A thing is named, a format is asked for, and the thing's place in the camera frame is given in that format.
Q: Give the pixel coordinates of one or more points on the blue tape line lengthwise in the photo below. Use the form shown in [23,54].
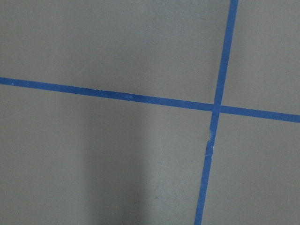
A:
[226,50]

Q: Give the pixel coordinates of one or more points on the blue tape line crosswise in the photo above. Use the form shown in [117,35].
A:
[150,100]

